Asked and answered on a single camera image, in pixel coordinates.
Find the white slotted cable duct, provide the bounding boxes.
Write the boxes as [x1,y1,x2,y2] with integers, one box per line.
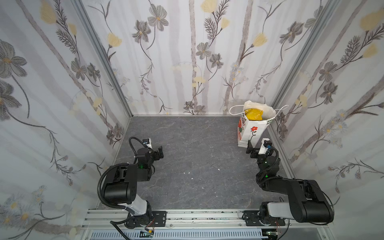
[90,229,268,240]

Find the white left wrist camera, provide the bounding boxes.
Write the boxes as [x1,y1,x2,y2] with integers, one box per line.
[142,138,153,149]

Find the white printed paper bag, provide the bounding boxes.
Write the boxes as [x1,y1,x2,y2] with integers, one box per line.
[229,101,288,148]

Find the yellow snack packet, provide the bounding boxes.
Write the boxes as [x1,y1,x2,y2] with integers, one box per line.
[244,109,264,121]

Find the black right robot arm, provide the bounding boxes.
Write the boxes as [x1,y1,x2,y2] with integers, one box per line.
[246,138,335,226]

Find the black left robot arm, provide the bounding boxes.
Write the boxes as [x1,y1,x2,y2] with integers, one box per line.
[97,137,164,231]

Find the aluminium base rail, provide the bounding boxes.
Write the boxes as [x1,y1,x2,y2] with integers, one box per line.
[80,209,334,232]

